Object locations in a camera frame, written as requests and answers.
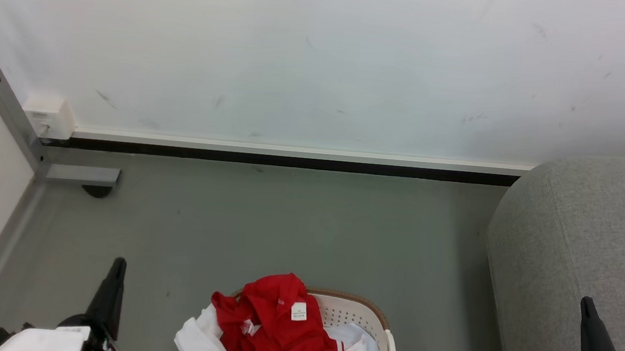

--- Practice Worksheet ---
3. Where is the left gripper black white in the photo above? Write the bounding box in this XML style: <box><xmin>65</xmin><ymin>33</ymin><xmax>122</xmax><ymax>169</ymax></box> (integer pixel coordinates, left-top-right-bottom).
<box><xmin>0</xmin><ymin>248</ymin><xmax>143</xmax><ymax>351</ymax></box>

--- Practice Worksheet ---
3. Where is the red garment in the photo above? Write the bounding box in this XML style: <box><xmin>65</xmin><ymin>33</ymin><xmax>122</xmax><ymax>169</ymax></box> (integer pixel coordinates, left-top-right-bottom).
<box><xmin>207</xmin><ymin>266</ymin><xmax>348</xmax><ymax>351</ymax></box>

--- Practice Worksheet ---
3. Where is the cream plastic laundry basket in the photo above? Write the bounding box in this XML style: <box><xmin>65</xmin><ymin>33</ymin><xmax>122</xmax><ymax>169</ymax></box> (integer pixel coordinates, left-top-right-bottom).
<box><xmin>227</xmin><ymin>281</ymin><xmax>403</xmax><ymax>351</ymax></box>

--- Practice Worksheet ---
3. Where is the white garment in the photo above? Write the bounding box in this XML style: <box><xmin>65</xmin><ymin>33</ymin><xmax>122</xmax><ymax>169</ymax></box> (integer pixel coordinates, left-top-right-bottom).
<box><xmin>173</xmin><ymin>299</ymin><xmax>387</xmax><ymax>351</ymax></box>

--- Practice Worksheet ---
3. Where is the grey fabric sofa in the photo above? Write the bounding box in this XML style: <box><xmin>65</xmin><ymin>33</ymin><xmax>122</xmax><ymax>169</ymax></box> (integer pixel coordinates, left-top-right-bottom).
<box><xmin>476</xmin><ymin>146</ymin><xmax>625</xmax><ymax>351</ymax></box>

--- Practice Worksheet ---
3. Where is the white and black baseboard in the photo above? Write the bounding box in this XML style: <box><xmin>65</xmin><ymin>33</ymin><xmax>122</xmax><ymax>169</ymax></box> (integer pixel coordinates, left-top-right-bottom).
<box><xmin>41</xmin><ymin>123</ymin><xmax>535</xmax><ymax>190</ymax></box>

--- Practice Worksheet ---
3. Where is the black frame foot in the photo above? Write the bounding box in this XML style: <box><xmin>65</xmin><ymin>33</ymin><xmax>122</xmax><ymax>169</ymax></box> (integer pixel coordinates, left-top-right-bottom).
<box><xmin>81</xmin><ymin>183</ymin><xmax>114</xmax><ymax>201</ymax></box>

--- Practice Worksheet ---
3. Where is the white wall socket box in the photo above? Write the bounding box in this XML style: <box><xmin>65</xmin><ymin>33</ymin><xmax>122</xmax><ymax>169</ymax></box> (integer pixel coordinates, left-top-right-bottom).
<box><xmin>20</xmin><ymin>94</ymin><xmax>79</xmax><ymax>142</ymax></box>

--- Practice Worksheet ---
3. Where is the grey metal frame bar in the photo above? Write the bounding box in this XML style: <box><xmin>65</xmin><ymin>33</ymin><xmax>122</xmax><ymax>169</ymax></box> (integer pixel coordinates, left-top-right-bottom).
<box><xmin>0</xmin><ymin>55</ymin><xmax>131</xmax><ymax>189</ymax></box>

